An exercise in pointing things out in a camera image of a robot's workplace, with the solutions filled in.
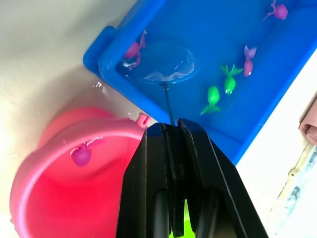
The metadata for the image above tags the pink toy fish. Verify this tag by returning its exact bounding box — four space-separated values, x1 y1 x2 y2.
122 29 148 70
70 137 103 167
243 45 258 78
262 0 289 21

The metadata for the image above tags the small blue fishing net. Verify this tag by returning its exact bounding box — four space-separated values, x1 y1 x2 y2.
137 41 197 126

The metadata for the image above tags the green plastic bucket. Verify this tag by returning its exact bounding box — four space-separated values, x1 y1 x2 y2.
168 199 196 238

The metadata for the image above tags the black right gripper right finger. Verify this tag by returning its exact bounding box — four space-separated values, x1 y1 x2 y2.
177 119 269 238

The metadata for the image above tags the blue plastic tub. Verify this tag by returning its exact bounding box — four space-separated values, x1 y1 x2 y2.
83 0 317 166

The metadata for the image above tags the pink plastic bucket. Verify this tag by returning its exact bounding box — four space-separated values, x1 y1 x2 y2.
9 107 159 238

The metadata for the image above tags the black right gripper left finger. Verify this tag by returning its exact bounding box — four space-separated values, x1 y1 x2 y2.
115 122 174 238

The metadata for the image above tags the green toy fish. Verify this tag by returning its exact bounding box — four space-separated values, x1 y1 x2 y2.
200 85 221 116
220 64 244 96

